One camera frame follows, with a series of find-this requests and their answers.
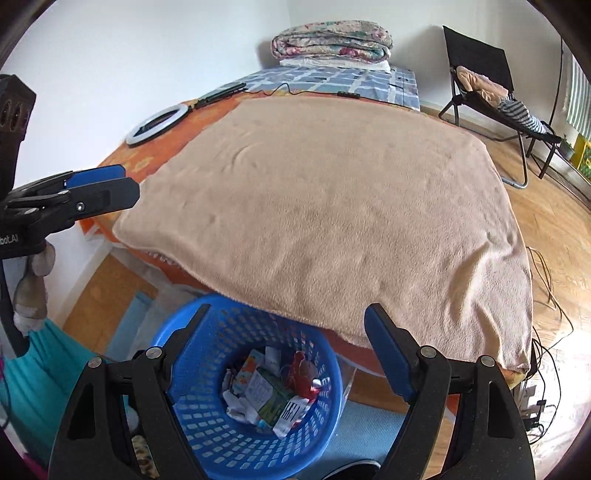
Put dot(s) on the red snack packet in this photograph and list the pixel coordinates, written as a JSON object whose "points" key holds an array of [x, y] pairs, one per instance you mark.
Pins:
{"points": [[302, 369]]}

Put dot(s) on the white folded pillow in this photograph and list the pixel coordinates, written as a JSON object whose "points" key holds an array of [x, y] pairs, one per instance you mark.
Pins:
{"points": [[337, 64]]}

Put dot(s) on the black folding chair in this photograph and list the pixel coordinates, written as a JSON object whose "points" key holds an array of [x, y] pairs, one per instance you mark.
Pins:
{"points": [[475, 50]]}

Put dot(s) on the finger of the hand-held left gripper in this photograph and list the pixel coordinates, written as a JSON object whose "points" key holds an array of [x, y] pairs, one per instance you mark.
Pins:
{"points": [[97, 174], [115, 196]]}

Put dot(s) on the small potted plant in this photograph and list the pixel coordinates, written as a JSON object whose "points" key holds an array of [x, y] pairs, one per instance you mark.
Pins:
{"points": [[567, 147]]}

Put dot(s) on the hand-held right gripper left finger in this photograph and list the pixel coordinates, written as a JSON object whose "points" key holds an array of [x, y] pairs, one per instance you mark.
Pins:
{"points": [[189, 355]]}

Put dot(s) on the green striped hanging cloth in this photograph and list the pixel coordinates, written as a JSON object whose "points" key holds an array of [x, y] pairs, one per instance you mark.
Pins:
{"points": [[579, 106]]}

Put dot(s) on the white power strip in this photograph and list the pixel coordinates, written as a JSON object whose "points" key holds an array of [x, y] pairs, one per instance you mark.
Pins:
{"points": [[533, 401]]}

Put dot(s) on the blue plastic basket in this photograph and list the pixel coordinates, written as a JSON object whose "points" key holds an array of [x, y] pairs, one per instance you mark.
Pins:
{"points": [[221, 318]]}

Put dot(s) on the black curved pole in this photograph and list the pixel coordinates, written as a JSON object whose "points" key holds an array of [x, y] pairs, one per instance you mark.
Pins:
{"points": [[559, 69]]}

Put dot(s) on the folded floral quilt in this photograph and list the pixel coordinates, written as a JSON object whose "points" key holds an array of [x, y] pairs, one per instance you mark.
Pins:
{"points": [[332, 41]]}

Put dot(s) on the beige fleece blanket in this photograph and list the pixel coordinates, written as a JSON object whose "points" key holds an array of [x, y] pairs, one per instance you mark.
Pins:
{"points": [[332, 207]]}

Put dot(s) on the blue checked bed sheet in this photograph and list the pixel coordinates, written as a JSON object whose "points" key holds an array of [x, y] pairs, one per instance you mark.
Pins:
{"points": [[369, 83]]}

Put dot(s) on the orange patterned sheet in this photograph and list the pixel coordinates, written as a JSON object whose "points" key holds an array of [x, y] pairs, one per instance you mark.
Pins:
{"points": [[184, 134]]}

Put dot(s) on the green cardboard box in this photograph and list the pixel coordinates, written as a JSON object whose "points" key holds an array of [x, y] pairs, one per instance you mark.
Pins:
{"points": [[272, 397]]}

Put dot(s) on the yellow plastic crate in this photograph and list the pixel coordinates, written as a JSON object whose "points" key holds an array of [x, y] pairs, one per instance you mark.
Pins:
{"points": [[584, 157]]}

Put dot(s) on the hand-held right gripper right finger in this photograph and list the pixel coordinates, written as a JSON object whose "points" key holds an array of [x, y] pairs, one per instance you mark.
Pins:
{"points": [[388, 350]]}

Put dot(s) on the black shoe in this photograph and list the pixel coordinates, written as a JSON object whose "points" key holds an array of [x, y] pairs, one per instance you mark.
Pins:
{"points": [[351, 470]]}

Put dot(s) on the person's left hand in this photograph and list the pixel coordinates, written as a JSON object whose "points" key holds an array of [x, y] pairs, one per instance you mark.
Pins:
{"points": [[34, 295]]}

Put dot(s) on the person's teal trousers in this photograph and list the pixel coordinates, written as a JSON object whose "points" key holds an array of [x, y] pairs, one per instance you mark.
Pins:
{"points": [[41, 364]]}

